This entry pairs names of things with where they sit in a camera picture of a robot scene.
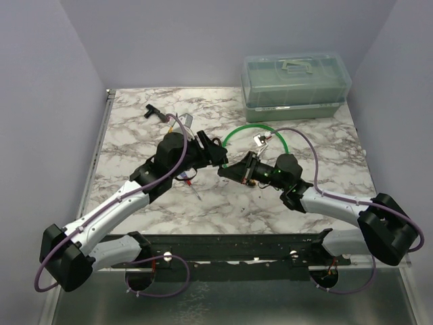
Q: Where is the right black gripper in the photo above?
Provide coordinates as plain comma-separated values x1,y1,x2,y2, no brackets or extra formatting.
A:
220,150,289,190

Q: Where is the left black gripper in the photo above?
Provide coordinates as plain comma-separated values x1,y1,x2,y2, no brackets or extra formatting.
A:
171,131,228,179

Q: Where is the green cable lock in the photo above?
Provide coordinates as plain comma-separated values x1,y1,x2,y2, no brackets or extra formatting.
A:
222,123,290,163

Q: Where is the black padlock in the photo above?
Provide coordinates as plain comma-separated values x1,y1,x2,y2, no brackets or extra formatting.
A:
212,137,224,149

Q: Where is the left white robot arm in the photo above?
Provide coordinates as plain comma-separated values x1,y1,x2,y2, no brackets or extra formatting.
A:
37,131,228,292

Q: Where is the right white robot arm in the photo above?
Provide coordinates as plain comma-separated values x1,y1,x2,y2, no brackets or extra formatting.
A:
218,152,419,266

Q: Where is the blue red screwdriver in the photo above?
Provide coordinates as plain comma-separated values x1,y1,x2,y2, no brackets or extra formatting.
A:
179,173,202,200

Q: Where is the black t-shaped tool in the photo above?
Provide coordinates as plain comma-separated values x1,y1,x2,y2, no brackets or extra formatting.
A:
144,104,169,123

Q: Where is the clear green plastic toolbox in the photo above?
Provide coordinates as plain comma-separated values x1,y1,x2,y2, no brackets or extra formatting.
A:
241,53,352,123

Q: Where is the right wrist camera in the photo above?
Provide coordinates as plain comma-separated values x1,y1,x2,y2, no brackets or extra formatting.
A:
253,134,272,148

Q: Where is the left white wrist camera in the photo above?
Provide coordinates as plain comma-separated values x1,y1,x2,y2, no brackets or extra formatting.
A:
179,113,193,128

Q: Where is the black mounting rail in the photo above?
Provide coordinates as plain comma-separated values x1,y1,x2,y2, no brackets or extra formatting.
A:
89,230,351,282

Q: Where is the left aluminium extrusion rail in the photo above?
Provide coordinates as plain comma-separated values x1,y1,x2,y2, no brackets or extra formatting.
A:
76,89,116,220

